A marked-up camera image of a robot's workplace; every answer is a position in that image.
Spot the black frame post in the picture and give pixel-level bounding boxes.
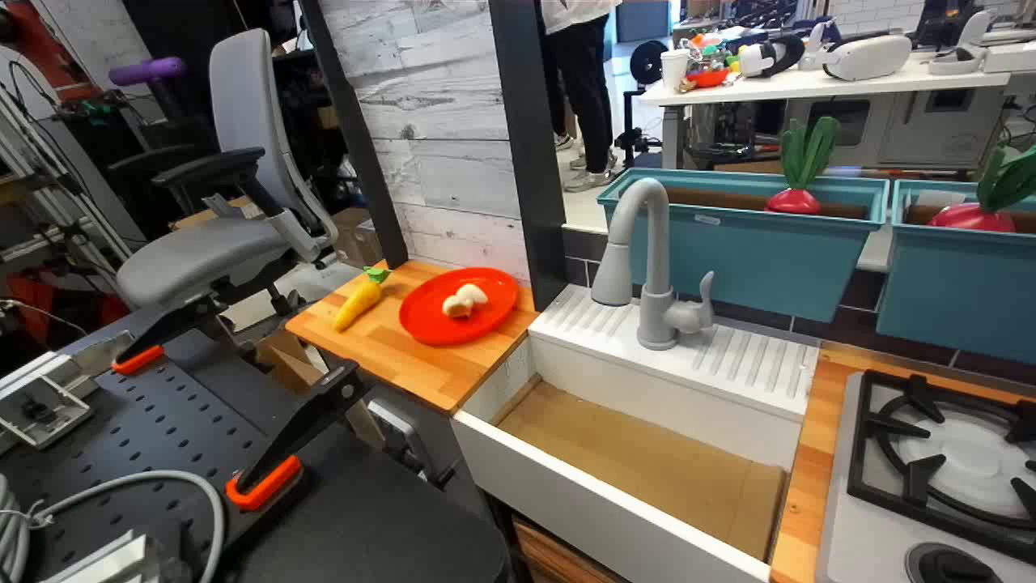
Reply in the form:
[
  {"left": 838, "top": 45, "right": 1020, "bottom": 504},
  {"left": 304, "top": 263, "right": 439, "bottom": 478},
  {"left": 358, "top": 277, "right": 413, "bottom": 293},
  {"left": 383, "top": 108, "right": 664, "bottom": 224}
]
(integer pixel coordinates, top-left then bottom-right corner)
[{"left": 486, "top": 0, "right": 574, "bottom": 314}]

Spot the pale food piece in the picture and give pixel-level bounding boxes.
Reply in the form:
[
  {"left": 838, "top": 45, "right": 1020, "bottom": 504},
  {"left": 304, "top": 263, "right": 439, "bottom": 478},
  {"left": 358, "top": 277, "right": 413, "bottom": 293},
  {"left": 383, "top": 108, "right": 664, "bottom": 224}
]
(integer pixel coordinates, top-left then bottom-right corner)
[{"left": 440, "top": 282, "right": 492, "bottom": 324}]

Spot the white rounded headset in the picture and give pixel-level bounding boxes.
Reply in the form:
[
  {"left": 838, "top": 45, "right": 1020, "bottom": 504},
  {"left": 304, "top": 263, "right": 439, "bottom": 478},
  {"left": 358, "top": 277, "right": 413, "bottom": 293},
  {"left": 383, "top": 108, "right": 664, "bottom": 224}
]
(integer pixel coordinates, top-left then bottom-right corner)
[{"left": 824, "top": 28, "right": 918, "bottom": 83}]

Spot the wooden stove counter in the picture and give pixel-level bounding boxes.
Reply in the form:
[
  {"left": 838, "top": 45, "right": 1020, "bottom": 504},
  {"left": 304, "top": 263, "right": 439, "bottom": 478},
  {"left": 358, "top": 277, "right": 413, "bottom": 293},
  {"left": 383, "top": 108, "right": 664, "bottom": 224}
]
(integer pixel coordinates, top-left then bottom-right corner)
[{"left": 767, "top": 340, "right": 1036, "bottom": 583}]

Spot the yellow plush carrot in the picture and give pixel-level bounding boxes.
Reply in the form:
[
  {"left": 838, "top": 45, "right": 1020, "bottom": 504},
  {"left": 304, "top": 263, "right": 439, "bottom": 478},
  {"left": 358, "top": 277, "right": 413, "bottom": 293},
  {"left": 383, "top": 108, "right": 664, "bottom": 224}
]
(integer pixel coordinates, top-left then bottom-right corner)
[{"left": 330, "top": 263, "right": 393, "bottom": 335}]

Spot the black backdrop edge bar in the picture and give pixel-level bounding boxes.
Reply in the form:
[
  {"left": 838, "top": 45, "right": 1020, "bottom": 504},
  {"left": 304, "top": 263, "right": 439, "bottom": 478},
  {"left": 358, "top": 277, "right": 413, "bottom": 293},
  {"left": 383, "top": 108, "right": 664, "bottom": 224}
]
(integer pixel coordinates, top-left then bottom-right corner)
[{"left": 296, "top": 0, "right": 413, "bottom": 270}]

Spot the wooden counter board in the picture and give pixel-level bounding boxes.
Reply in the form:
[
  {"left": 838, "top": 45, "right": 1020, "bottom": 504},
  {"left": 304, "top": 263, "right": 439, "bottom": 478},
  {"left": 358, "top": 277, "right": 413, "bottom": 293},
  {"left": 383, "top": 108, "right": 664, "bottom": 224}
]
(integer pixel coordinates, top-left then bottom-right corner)
[{"left": 282, "top": 255, "right": 540, "bottom": 419}]

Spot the teal planter box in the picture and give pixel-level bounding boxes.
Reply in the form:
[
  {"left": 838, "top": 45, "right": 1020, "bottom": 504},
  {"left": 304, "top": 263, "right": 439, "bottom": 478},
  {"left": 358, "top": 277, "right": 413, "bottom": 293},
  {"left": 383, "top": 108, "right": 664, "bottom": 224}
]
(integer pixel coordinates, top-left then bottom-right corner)
[
  {"left": 597, "top": 165, "right": 894, "bottom": 324},
  {"left": 874, "top": 175, "right": 1036, "bottom": 370}
]

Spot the black clamp orange handle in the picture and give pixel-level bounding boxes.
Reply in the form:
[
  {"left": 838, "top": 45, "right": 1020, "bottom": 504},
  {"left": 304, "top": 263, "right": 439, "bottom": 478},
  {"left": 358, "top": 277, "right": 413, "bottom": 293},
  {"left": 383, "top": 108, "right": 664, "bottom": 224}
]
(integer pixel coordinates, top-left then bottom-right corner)
[
  {"left": 109, "top": 295, "right": 219, "bottom": 378},
  {"left": 225, "top": 359, "right": 365, "bottom": 516}
]

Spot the purple foam roller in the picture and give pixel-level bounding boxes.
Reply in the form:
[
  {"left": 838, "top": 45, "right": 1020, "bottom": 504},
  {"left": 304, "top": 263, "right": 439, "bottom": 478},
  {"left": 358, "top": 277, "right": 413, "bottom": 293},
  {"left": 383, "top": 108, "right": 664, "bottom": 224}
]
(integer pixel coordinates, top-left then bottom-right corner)
[{"left": 107, "top": 55, "right": 188, "bottom": 91}]

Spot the red radish toy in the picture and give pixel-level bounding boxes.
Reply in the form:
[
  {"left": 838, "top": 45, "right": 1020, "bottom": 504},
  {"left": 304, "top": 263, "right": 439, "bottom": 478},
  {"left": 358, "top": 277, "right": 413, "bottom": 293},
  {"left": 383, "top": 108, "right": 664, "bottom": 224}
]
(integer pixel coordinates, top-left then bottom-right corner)
[
  {"left": 765, "top": 114, "right": 845, "bottom": 216},
  {"left": 930, "top": 142, "right": 1036, "bottom": 232}
]

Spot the orange round plate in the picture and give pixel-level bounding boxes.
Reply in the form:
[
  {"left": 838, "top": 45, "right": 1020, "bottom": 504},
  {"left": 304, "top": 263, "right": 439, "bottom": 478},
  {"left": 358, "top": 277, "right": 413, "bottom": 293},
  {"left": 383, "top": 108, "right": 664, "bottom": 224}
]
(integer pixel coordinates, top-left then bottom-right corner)
[{"left": 397, "top": 266, "right": 524, "bottom": 351}]

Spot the person in white shirt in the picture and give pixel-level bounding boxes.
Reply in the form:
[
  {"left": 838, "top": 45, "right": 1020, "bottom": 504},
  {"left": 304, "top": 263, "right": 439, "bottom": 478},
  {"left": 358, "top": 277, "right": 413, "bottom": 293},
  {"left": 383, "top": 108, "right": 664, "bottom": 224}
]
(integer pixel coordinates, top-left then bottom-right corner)
[{"left": 538, "top": 0, "right": 626, "bottom": 188}]

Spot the colourful toy pile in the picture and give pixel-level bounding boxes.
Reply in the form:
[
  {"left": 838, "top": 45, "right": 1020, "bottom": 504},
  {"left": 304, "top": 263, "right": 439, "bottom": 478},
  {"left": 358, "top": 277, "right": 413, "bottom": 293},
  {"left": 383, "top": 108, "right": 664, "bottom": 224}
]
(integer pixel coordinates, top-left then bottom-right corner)
[{"left": 682, "top": 28, "right": 741, "bottom": 91}]

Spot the grey cable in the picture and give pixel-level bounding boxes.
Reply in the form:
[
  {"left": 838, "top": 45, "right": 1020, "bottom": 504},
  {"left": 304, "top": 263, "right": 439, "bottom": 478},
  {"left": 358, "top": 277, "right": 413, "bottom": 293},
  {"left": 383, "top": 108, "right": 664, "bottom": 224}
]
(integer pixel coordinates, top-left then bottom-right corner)
[{"left": 0, "top": 467, "right": 230, "bottom": 583}]

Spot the white toy sink basin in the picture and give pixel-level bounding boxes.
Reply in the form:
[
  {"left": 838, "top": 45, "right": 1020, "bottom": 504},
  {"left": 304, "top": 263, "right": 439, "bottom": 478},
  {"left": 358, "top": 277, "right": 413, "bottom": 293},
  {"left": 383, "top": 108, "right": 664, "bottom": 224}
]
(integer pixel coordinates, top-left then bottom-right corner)
[{"left": 450, "top": 282, "right": 824, "bottom": 583}]

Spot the black round stand device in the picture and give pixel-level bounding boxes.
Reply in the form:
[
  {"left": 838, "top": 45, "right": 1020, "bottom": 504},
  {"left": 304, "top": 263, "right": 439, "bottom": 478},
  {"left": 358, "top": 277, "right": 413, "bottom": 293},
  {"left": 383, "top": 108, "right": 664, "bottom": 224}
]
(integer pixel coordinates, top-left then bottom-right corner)
[{"left": 621, "top": 38, "right": 674, "bottom": 165}]

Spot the grey toy faucet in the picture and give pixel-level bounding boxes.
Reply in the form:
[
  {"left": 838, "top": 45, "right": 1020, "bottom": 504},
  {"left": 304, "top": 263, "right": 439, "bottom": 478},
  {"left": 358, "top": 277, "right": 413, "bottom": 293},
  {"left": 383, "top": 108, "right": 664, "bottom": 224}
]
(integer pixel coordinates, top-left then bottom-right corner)
[{"left": 589, "top": 175, "right": 720, "bottom": 352}]

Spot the grey office chair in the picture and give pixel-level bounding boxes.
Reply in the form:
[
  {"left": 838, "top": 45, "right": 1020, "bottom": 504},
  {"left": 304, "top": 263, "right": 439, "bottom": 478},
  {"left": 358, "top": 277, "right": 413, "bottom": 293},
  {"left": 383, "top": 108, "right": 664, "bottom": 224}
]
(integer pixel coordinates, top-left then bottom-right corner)
[{"left": 107, "top": 25, "right": 344, "bottom": 328}]

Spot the white work table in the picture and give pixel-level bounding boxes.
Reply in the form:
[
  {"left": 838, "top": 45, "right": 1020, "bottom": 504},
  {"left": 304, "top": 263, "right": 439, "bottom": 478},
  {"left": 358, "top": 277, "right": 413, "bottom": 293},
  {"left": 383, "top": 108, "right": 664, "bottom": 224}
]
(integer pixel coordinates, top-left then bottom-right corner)
[{"left": 637, "top": 53, "right": 1036, "bottom": 173}]

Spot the grey wood print backdrop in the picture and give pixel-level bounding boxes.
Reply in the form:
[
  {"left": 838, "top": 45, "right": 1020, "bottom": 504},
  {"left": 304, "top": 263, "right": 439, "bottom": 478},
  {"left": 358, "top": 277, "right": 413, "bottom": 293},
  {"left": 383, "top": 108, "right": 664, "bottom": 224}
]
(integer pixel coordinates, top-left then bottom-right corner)
[{"left": 319, "top": 0, "right": 533, "bottom": 286}]

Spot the white cup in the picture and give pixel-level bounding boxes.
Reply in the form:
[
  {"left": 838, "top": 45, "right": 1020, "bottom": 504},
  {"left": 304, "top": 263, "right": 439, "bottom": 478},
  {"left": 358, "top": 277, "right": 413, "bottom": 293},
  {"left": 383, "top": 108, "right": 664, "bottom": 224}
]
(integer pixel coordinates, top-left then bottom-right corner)
[{"left": 656, "top": 45, "right": 692, "bottom": 93}]

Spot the grey toy stove top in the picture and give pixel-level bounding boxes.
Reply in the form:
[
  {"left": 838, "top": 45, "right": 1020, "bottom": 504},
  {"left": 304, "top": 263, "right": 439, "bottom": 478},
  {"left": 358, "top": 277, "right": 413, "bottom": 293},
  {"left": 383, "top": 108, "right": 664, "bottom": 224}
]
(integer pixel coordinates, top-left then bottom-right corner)
[{"left": 817, "top": 370, "right": 1036, "bottom": 583}]

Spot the metal mount plate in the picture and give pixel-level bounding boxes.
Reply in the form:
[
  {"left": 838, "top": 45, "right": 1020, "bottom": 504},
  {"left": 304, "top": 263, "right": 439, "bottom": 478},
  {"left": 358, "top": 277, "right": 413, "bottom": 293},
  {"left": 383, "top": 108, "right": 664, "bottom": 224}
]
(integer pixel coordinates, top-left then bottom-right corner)
[{"left": 0, "top": 370, "right": 94, "bottom": 449}]

